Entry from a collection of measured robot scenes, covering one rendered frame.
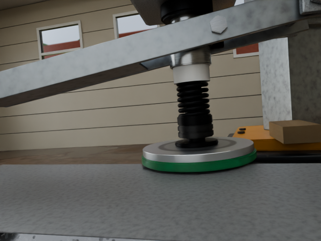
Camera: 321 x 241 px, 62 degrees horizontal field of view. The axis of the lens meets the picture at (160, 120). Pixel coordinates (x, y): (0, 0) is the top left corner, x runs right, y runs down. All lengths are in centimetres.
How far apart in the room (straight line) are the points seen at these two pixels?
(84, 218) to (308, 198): 24
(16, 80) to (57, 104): 726
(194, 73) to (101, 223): 31
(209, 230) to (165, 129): 638
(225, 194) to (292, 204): 7
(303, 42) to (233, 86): 537
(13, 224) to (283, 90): 95
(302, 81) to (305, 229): 85
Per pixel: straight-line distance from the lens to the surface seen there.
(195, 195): 34
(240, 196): 33
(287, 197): 34
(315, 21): 110
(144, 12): 57
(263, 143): 94
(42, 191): 45
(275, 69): 112
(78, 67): 51
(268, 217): 28
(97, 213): 32
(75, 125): 756
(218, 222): 27
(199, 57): 49
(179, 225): 27
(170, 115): 656
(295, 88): 106
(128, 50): 49
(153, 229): 26
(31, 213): 36
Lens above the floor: 92
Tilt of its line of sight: 3 degrees down
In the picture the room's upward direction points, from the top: 5 degrees counter-clockwise
